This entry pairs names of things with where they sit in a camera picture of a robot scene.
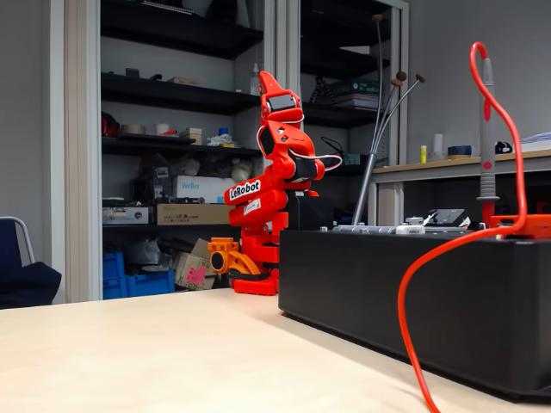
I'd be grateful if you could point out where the grey metal lid panel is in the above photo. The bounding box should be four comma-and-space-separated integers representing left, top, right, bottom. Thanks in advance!
333, 216, 427, 235

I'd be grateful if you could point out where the grey test probe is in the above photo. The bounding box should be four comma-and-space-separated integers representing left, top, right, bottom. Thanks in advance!
476, 58, 501, 227

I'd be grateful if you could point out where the red probe cable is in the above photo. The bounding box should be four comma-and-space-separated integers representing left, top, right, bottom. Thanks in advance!
396, 41, 529, 413

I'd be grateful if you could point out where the open storage cabinet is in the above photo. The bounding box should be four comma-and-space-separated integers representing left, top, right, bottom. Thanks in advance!
64, 0, 410, 302

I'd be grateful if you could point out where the small black tripod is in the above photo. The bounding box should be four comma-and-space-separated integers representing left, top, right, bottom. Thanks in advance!
310, 76, 337, 105

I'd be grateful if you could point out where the white rag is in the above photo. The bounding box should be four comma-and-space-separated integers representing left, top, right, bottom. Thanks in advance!
207, 127, 237, 149

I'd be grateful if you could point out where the stack of books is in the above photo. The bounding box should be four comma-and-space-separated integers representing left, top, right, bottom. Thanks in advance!
333, 77, 382, 111

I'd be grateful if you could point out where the black block on box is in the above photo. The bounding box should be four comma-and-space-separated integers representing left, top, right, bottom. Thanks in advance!
287, 191, 335, 231

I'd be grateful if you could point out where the grey metal stem ornament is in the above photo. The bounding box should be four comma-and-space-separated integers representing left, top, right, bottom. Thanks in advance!
350, 13, 427, 227

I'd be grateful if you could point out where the white Weller box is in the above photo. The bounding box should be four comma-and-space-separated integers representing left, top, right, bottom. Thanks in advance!
173, 175, 236, 204

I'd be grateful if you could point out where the long brown carton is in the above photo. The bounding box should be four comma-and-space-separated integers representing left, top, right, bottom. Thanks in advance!
155, 202, 236, 226

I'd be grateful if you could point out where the wooden side counter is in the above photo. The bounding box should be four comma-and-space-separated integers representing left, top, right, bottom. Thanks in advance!
372, 148, 551, 229

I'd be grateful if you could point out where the orange table clamp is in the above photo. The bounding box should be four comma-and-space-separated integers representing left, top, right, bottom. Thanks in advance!
207, 237, 263, 277

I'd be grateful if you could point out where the plain cardboard box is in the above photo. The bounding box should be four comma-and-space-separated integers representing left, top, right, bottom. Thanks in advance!
190, 237, 213, 262

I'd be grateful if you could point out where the red object on shelf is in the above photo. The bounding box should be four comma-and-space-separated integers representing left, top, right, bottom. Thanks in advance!
101, 111, 121, 138

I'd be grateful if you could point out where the cardboard box pink label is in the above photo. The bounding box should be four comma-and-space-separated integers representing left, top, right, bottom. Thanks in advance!
174, 251, 216, 291

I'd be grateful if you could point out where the white printed carton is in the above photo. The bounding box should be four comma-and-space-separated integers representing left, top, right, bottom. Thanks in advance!
102, 206, 155, 225

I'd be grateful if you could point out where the large blue plastic crate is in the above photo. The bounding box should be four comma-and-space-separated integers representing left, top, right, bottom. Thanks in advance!
102, 269, 176, 301

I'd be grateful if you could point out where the small blue plastic crate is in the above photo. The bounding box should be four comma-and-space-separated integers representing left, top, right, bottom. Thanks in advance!
102, 251, 127, 280

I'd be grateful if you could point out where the black task box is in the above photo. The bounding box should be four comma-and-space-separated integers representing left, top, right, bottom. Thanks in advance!
278, 227, 551, 399

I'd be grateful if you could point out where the paper stack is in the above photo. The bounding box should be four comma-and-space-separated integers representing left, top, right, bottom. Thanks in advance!
523, 132, 551, 152

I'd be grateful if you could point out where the red display module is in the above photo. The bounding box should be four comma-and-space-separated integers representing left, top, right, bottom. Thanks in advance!
489, 213, 551, 240

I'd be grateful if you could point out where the blue chair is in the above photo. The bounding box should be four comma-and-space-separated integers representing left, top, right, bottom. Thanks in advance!
0, 216, 64, 310

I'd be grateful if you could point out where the black cable bracket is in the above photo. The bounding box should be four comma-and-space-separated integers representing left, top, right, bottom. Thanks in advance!
424, 208, 470, 229

